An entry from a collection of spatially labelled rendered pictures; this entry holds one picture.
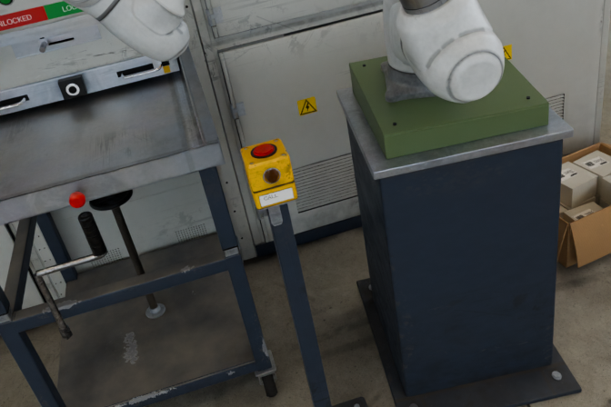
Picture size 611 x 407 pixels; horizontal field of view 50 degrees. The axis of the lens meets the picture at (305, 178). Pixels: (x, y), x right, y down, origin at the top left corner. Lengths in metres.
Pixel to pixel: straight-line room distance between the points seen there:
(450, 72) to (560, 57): 1.31
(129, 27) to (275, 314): 1.18
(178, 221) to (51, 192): 0.91
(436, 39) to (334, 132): 1.05
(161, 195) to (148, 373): 0.62
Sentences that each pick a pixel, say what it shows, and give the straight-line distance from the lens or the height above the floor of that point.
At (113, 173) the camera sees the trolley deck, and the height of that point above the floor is 0.84.
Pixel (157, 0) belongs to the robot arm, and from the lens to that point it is 1.31.
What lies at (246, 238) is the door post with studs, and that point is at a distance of 2.38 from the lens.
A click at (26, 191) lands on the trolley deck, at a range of 1.47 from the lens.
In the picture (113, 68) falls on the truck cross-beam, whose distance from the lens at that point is 1.77.
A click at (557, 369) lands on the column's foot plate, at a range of 1.96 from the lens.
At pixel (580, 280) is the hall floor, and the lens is 2.25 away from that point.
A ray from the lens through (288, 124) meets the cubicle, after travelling 2.17.
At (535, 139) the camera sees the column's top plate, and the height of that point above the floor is 0.75.
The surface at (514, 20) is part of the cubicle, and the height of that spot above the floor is 0.66.
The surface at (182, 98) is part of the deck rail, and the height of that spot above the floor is 0.85.
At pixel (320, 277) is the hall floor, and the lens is 2.29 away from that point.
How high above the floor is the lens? 1.49
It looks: 32 degrees down
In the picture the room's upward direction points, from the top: 11 degrees counter-clockwise
